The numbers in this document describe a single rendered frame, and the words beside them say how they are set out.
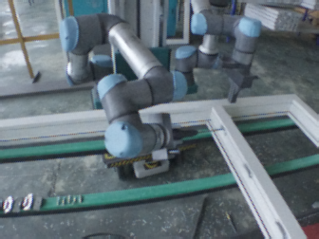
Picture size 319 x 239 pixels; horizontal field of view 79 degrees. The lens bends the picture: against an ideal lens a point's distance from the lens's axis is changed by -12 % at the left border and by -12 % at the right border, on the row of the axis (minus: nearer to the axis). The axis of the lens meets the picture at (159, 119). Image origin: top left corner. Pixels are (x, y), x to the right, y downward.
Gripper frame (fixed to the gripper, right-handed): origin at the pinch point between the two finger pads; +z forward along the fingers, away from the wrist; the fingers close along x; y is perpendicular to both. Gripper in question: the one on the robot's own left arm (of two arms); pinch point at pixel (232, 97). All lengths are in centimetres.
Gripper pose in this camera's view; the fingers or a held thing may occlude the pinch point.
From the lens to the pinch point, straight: 91.4
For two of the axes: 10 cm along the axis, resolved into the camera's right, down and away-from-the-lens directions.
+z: -0.3, 7.7, 6.3
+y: 9.8, -1.0, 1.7
